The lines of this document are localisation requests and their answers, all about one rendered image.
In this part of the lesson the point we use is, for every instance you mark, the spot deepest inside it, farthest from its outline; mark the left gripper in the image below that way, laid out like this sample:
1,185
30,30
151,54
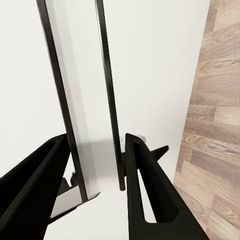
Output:
157,153

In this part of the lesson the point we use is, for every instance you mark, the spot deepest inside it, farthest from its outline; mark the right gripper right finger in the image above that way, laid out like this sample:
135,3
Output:
174,220

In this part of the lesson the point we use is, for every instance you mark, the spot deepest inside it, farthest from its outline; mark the hardback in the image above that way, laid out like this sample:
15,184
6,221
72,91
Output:
76,39

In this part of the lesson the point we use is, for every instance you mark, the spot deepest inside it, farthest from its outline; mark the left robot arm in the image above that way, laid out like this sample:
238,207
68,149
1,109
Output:
69,198

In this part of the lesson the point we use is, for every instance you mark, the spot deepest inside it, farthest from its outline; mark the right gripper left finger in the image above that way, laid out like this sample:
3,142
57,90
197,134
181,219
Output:
28,192

